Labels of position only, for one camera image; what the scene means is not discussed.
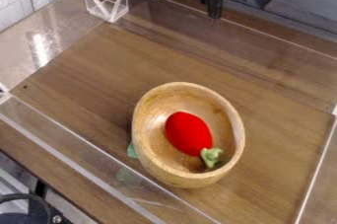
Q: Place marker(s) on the red plush strawberry toy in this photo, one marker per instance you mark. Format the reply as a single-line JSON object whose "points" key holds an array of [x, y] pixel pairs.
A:
{"points": [[189, 136]]}

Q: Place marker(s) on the green block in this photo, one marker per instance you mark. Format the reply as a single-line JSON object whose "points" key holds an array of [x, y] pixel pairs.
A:
{"points": [[130, 151]]}

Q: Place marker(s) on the wooden brown bowl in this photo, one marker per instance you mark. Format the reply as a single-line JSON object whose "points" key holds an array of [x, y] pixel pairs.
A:
{"points": [[169, 165]]}

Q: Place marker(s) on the black clamp base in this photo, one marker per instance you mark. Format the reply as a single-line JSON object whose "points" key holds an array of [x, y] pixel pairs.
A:
{"points": [[42, 213]]}

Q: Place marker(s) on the clear acrylic tray wall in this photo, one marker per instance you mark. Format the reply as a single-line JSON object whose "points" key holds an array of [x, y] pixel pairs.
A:
{"points": [[74, 72]]}

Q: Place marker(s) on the clear acrylic corner bracket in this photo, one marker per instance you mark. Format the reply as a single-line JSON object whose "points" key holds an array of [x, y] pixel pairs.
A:
{"points": [[106, 9]]}

